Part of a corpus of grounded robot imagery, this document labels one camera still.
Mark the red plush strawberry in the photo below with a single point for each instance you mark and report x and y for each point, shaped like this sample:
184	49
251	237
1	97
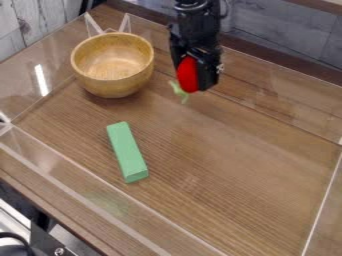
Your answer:
186	83

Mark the clear acrylic tray walls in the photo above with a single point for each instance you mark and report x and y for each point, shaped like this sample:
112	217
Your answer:
244	160

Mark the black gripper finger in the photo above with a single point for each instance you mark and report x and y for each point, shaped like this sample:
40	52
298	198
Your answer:
175	56
208	68

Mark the wooden bowl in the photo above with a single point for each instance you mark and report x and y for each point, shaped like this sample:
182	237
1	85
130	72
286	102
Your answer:
114	64

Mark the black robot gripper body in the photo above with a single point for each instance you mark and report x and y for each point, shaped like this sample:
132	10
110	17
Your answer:
194	31

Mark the green rectangular block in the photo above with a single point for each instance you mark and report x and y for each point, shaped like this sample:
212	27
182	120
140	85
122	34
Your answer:
128	155

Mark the black metal table frame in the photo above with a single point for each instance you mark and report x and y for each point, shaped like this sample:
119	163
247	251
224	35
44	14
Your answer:
29	232

